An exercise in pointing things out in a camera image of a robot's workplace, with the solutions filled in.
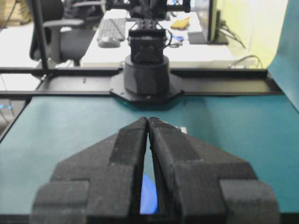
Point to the yellow object on desk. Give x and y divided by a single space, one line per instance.
182 24

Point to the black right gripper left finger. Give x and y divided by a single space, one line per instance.
103 180

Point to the black office chair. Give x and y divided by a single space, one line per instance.
68 28

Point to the grey computer keyboard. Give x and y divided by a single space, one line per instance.
111 32

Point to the black frame rail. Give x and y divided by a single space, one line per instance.
93 82

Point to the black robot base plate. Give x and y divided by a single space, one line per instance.
146 89

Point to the large blue plastic gear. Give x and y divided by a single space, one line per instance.
149 200

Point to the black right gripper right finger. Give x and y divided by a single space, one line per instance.
202 184

